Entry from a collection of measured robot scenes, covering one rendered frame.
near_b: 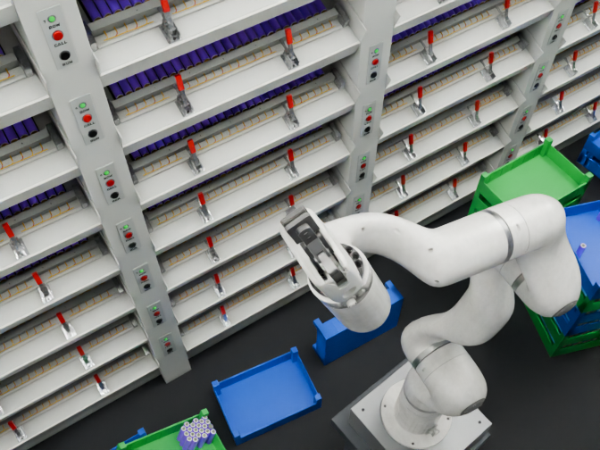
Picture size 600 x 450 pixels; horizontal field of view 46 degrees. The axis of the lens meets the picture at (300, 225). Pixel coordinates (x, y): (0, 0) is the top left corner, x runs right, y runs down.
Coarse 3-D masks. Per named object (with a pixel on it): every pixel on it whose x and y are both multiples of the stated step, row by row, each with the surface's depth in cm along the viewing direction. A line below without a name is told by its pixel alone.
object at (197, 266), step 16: (336, 176) 211; (304, 192) 210; (320, 192) 211; (336, 192) 212; (272, 208) 206; (320, 208) 209; (272, 224) 205; (240, 240) 201; (256, 240) 202; (224, 256) 199; (176, 272) 195; (192, 272) 196; (176, 288) 198
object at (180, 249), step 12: (312, 180) 209; (288, 192) 206; (300, 192) 209; (312, 192) 209; (264, 204) 203; (276, 204) 205; (240, 216) 201; (252, 216) 203; (264, 216) 204; (216, 228) 199; (228, 228) 200; (192, 240) 196; (216, 240) 199; (168, 252) 194; (180, 252) 195
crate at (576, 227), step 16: (576, 208) 221; (592, 208) 224; (576, 224) 222; (592, 224) 222; (576, 240) 219; (592, 240) 219; (576, 256) 209; (592, 256) 215; (592, 272) 212; (592, 288) 204
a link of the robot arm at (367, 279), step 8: (368, 264) 92; (368, 272) 91; (368, 280) 91; (312, 288) 92; (360, 288) 91; (368, 288) 92; (320, 296) 92; (352, 296) 91; (360, 296) 92; (328, 304) 93; (336, 304) 91; (344, 304) 91; (352, 304) 91
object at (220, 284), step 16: (272, 240) 220; (240, 256) 217; (256, 256) 220; (272, 256) 221; (288, 256) 222; (208, 272) 213; (224, 272) 217; (240, 272) 218; (256, 272) 219; (272, 272) 221; (192, 288) 212; (208, 288) 214; (224, 288) 215; (240, 288) 216; (176, 304) 210; (192, 304) 212; (208, 304) 213; (176, 320) 206
